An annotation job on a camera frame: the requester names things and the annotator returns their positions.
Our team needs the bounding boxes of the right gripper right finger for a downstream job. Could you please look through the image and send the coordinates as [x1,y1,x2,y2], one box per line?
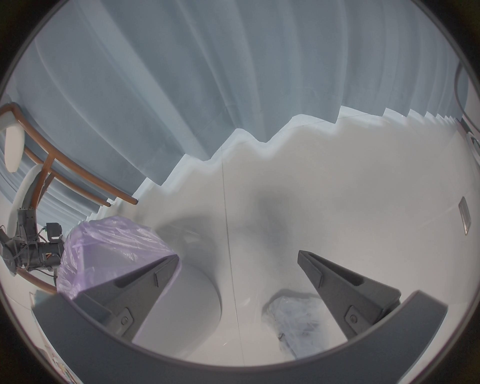
[297,250,403,342]

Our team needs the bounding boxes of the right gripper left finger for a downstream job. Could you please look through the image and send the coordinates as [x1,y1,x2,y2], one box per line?
[72,254,181,343]

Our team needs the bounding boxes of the purple plastic bag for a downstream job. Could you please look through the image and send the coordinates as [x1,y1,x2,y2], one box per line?
[56,215,183,301]

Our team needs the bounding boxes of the white trash bin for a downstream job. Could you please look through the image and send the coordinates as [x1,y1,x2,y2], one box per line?
[132,262,223,361]

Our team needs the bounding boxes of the crumpled clear printed wrapper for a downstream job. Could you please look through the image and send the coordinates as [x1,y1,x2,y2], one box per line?
[264,294,347,359]

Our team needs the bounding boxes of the white cushioned wooden chair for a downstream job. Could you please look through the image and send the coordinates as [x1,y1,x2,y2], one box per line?
[0,102,139,297]

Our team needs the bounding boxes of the pale blue curtain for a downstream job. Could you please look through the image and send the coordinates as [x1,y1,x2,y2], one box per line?
[7,0,473,226]

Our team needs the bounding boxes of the black cable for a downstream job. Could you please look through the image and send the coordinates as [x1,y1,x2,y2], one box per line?
[454,62,474,113]

